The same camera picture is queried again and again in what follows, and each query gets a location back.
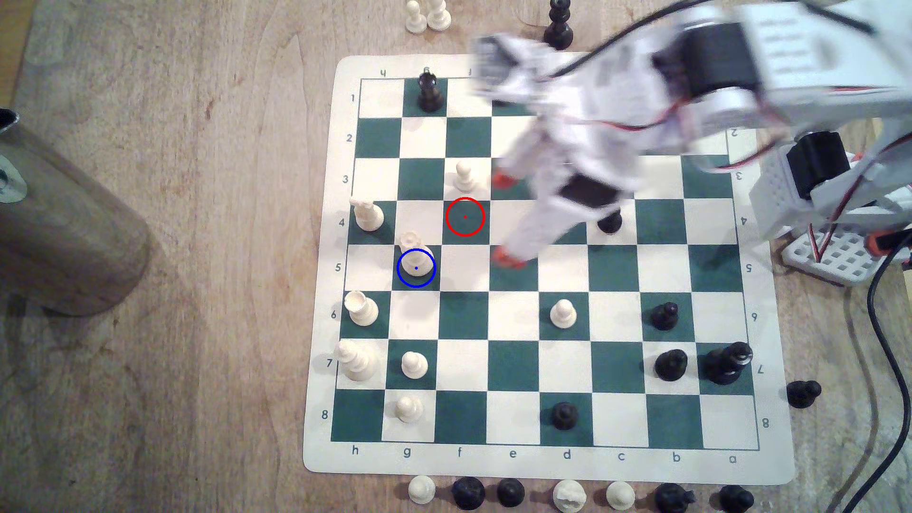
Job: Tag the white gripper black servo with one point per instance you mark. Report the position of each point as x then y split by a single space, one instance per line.
565 166

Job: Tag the black chess rook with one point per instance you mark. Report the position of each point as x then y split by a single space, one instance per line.
468 493

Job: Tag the black chess pawn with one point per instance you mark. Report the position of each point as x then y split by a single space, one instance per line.
736 498
665 316
610 224
804 393
510 492
564 415

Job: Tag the white chess bishop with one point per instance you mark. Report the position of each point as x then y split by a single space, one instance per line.
368 215

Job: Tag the white chess queen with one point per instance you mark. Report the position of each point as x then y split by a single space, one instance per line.
415 260

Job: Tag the white chess knight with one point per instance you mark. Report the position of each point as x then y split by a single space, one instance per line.
569 496

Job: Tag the black chess king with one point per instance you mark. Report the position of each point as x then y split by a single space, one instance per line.
725 363

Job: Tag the brown wooden cylinder post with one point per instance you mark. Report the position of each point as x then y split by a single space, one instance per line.
64 228

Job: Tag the green white chess board mat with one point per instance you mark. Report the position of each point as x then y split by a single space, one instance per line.
541 370

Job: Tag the white chess pawn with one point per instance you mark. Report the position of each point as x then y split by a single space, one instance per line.
415 19
439 16
563 313
464 177
422 489
414 365
620 495
409 408

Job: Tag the black chess bishop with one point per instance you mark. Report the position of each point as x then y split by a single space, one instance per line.
558 28
429 94

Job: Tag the white chess rook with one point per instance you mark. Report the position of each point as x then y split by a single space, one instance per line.
361 308

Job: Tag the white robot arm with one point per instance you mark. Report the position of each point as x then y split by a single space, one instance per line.
819 64

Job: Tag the white perforated base plate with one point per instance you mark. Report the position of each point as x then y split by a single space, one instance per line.
837 256

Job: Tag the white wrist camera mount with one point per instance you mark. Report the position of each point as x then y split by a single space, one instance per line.
513 68

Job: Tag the black chess knight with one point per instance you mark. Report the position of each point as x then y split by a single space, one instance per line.
672 497

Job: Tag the black pawn on b7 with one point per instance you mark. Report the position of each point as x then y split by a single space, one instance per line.
670 365

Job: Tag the white chess king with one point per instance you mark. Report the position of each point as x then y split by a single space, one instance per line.
355 360

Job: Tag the orange plastic connector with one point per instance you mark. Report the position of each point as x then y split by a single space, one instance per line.
883 242

